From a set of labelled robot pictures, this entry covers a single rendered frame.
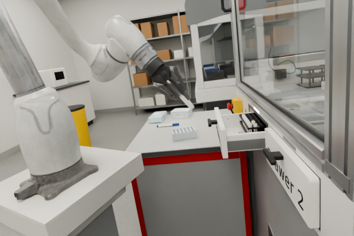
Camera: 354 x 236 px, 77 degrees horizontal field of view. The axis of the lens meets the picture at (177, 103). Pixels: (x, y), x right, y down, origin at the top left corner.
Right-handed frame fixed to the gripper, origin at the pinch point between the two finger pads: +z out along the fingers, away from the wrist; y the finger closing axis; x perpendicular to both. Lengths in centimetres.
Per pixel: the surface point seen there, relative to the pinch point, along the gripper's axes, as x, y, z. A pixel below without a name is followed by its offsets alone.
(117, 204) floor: 78, -120, 36
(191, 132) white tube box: 21.9, -13.2, 15.9
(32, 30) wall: 327, -185, -252
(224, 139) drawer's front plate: -14.3, 3.2, 15.7
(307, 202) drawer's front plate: -45, 12, 24
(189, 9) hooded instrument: 80, 30, -37
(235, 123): 11.7, 7.1, 23.1
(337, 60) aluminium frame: -50, 29, 4
